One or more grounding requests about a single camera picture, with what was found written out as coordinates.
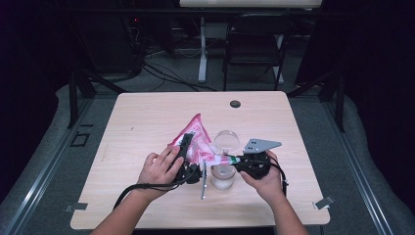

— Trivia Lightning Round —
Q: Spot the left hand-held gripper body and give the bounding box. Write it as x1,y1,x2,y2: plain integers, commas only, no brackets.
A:
175,160,208,201

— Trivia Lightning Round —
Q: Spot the dark curtain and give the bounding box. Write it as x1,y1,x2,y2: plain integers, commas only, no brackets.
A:
0,0,76,204
342,0,415,210

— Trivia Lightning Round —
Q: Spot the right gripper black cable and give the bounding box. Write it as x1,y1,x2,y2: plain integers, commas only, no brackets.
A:
268,156,290,197

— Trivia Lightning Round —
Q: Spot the bundle of black floor cables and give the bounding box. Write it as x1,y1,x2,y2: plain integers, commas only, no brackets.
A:
140,62,218,93

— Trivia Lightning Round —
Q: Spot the red and white plastic bag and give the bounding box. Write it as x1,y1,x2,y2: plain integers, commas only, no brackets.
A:
167,113,243,166

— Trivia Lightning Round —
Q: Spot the grey tape piece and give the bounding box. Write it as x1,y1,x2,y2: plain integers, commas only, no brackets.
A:
312,195,336,211
64,202,88,213

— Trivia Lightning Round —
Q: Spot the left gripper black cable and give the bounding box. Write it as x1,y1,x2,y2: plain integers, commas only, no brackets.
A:
113,169,197,210

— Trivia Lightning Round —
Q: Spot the black floor tape square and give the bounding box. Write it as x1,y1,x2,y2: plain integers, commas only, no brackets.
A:
69,131,91,148

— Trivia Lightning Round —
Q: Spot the black equipment cabinet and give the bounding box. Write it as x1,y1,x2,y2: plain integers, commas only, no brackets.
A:
77,13,141,74

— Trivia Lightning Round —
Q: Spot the aluminium floor rail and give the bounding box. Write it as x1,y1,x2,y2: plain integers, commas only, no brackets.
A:
321,97,395,235
0,97,96,235

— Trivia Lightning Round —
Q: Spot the black metal stand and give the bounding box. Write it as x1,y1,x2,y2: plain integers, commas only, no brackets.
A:
287,70,346,133
67,70,126,129

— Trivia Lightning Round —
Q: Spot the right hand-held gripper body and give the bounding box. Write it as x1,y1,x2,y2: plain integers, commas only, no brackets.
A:
243,138,283,180

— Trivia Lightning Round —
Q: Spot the person's left hand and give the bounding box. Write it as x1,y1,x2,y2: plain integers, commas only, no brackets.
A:
136,145,185,197

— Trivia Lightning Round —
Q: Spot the clear glass jar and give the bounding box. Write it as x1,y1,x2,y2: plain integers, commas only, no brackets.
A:
209,129,241,191

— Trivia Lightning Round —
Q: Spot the black folding chair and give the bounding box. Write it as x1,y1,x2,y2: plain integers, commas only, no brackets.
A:
222,13,297,92

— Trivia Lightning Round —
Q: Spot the person's right hand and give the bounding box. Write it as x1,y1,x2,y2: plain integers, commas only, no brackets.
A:
240,151,286,205

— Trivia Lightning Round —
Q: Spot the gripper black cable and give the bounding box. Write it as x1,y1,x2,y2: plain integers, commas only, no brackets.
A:
113,169,197,210
268,156,290,197

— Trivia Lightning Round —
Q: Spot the white desk leg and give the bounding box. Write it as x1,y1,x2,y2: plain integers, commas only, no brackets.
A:
198,17,208,83

